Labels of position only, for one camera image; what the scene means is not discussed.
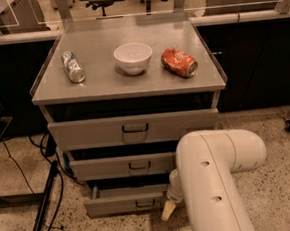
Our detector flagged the white bowl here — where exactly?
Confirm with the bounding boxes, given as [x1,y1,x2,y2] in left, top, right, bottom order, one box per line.
[113,43,153,75]

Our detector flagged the crushed orange soda can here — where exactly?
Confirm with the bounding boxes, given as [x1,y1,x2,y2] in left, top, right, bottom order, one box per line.
[161,47,198,78]

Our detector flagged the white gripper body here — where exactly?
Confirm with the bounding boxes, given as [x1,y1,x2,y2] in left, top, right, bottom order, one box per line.
[166,169,184,203]

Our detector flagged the grey drawer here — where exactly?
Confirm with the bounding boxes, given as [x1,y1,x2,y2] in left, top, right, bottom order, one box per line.
[71,152,175,181]
[84,184,168,218]
[48,109,218,151]

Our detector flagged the grey bottom drawer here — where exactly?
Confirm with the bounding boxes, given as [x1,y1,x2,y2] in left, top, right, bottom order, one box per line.
[84,184,168,218]

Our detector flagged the crushed blue white can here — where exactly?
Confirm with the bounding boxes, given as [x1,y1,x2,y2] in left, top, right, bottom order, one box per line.
[61,51,86,84]

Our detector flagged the black floor cable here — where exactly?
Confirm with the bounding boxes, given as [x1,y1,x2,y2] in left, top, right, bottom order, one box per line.
[0,129,88,231]

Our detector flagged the grey middle drawer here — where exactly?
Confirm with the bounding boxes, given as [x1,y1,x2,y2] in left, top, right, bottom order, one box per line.
[71,152,175,181]

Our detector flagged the grey drawer cabinet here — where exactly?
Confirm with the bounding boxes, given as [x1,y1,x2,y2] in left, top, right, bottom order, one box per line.
[23,7,238,215]

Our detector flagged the black power strip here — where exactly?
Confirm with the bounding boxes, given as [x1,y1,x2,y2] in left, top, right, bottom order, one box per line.
[32,161,58,231]

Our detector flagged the grey top drawer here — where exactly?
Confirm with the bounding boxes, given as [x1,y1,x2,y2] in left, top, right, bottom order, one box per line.
[48,109,218,151]

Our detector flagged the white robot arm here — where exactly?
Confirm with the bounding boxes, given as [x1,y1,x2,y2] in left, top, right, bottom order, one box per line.
[162,129,267,231]

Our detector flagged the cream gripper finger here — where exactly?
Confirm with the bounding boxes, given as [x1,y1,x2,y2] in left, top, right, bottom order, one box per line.
[161,200,176,221]

